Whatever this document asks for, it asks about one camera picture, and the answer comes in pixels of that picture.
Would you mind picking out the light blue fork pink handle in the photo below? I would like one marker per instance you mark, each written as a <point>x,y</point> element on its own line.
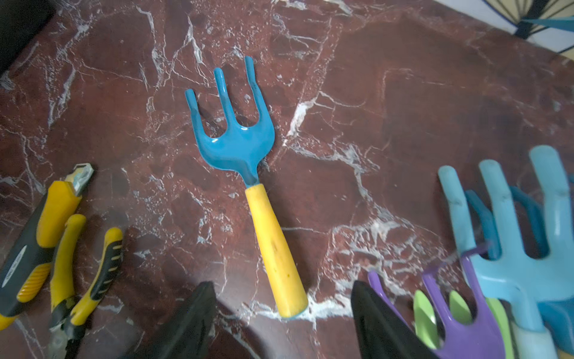
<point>520,276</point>

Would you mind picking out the purple small rake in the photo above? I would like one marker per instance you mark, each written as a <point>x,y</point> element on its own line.
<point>479,339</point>

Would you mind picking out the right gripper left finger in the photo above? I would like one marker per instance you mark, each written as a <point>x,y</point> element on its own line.
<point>186,333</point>

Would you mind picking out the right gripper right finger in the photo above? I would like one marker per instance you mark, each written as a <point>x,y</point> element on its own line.
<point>380,332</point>

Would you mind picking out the teal fork yellow handle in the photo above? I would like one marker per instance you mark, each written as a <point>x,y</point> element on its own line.
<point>557,315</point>

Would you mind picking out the yellow black utility knife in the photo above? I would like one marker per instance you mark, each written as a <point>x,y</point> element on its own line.
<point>29,262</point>

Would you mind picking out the blue fork yellow handle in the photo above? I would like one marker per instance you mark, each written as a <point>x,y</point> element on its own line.
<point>241,149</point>

